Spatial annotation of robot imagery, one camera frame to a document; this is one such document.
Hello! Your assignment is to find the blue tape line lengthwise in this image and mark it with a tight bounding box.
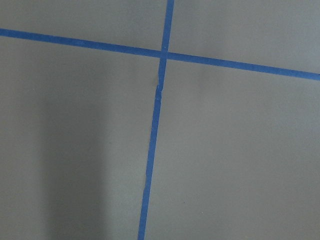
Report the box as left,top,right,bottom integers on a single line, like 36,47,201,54
137,0,175,240

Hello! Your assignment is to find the blue tape line crosswise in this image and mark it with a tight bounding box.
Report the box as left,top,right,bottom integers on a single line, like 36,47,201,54
0,28,320,81

